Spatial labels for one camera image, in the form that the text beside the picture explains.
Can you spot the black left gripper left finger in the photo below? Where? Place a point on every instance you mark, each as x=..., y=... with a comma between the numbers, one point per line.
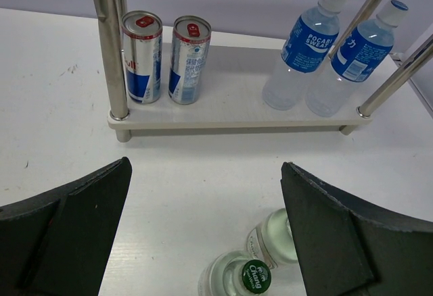
x=59, y=242

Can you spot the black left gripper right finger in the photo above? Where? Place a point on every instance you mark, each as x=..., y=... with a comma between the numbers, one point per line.
x=348, y=246

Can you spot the clear glass bottle green cap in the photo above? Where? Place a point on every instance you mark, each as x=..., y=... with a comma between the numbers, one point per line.
x=271, y=241

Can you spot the Pocari Sweat bottle blue cap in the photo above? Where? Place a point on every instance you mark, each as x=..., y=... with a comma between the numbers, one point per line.
x=361, y=53

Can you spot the white two-tier wooden shelf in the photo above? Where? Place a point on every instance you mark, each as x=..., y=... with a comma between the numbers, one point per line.
x=231, y=88

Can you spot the blue silver energy can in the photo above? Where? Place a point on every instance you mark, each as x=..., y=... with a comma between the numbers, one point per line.
x=189, y=50
x=142, y=46

